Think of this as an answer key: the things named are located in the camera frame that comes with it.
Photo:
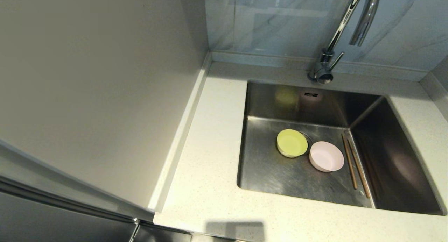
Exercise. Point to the yellow plastic bowl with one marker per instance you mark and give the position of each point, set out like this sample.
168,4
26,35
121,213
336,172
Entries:
292,143

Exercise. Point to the chrome gooseneck faucet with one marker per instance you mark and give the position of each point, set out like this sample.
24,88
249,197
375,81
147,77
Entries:
323,69

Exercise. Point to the pink plastic bowl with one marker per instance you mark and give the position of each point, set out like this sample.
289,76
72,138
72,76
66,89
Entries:
327,157

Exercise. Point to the wooden chopstick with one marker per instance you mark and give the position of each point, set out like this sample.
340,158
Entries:
349,161
359,169

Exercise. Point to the stainless steel sink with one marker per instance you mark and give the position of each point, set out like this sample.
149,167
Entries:
280,179

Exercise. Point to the metal sink drain strainer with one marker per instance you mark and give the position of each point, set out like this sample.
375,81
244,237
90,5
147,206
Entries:
310,141

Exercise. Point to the grey tall cabinet door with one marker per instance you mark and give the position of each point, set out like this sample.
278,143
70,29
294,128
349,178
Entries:
52,224

